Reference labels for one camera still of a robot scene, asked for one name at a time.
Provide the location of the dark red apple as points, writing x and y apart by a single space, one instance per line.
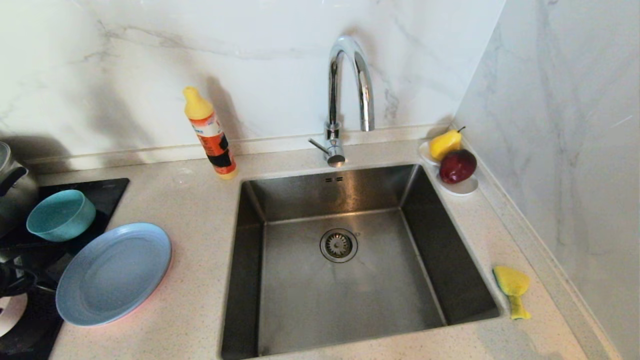
457 166

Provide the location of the metal sink drain strainer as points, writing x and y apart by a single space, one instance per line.
339 246

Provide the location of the teal bowl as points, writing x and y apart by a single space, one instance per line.
60 215

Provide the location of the orange dish soap bottle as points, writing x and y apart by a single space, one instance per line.
212 140

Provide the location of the chrome gooseneck faucet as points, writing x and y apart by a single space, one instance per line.
334 144

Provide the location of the small light pink plate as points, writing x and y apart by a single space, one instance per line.
10 312

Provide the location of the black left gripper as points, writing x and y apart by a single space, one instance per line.
12 280

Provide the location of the black induction cooktop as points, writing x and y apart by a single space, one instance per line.
100 200

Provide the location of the stainless steel sink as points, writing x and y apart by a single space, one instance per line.
350 300

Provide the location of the yellow sponge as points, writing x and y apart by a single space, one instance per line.
511 282

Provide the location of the large salmon pink plate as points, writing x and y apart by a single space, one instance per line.
145 309

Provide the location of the yellow pear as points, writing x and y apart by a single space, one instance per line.
443 144

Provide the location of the stainless steel pot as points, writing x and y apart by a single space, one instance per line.
17 195

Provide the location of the white fruit dish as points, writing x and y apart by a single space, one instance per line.
463 188

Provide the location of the blue plate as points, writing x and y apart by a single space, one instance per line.
115 272

